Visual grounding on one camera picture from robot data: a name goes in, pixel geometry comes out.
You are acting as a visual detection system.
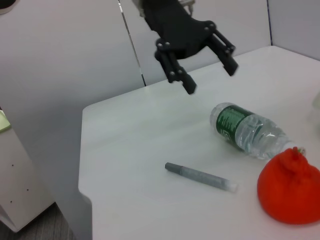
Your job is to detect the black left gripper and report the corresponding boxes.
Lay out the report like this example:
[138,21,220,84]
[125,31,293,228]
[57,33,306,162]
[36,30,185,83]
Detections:
[143,0,240,96]

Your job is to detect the clear green-label water bottle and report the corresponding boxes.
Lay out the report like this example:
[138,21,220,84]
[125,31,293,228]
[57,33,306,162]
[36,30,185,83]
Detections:
[209,101,307,161]

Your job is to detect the grey marker pen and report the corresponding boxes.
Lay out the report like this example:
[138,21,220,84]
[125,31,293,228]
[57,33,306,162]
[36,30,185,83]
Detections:
[164,161,239,194]

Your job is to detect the orange fruit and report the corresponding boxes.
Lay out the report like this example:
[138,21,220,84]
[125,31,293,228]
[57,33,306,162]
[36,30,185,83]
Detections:
[256,146,320,226]

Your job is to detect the dark round fixture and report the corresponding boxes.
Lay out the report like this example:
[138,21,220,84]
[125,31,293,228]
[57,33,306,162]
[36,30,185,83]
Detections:
[0,0,16,15]

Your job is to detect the green sticky note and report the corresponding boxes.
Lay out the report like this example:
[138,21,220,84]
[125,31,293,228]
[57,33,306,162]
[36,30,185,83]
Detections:
[0,109,12,134]

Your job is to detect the white cabinet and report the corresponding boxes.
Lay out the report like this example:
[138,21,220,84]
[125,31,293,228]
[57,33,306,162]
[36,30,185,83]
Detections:
[0,104,56,233]

